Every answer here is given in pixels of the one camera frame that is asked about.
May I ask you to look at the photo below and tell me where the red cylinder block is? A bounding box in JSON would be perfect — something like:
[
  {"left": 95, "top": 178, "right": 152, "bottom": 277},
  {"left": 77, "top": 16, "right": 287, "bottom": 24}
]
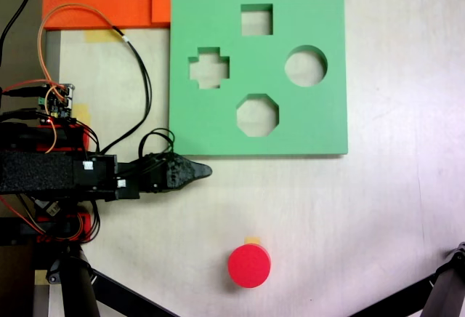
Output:
[{"left": 227, "top": 244, "right": 272, "bottom": 289}]

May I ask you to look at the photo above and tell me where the green shape hole board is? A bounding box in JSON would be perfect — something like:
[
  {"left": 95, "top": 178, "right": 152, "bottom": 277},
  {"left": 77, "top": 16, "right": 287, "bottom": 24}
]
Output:
[{"left": 168, "top": 0, "right": 349, "bottom": 159}]

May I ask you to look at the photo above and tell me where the red base clamp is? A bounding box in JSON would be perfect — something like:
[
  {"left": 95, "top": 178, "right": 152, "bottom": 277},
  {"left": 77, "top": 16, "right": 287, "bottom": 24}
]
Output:
[
  {"left": 36, "top": 212, "right": 92, "bottom": 244},
  {"left": 36, "top": 127, "right": 92, "bottom": 152}
]

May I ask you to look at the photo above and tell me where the circuit board with connectors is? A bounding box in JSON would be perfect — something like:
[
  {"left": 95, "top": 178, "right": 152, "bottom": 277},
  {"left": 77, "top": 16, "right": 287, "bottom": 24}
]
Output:
[{"left": 36, "top": 83, "right": 76, "bottom": 121}]

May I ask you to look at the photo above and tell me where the black gripper wire loop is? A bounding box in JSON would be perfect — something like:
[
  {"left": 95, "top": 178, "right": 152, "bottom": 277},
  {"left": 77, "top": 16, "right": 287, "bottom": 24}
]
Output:
[{"left": 139, "top": 127, "right": 177, "bottom": 164}]

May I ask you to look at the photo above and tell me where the orange black wire bundle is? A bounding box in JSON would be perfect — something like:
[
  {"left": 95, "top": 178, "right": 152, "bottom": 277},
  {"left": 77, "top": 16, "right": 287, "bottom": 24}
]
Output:
[{"left": 0, "top": 193, "right": 102, "bottom": 244}]

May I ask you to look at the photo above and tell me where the orange and black wire pair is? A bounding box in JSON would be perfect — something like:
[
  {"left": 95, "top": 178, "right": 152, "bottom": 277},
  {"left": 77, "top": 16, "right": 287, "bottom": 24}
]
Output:
[{"left": 37, "top": 2, "right": 153, "bottom": 154}]

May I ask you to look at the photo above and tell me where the thin orange wire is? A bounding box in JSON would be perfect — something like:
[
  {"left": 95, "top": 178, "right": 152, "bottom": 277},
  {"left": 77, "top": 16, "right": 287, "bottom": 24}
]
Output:
[{"left": 45, "top": 87, "right": 58, "bottom": 155}]

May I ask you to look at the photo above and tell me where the black USB plug cable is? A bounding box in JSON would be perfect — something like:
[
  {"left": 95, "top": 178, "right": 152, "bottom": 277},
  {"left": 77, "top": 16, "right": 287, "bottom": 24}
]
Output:
[{"left": 0, "top": 86, "right": 41, "bottom": 99}]

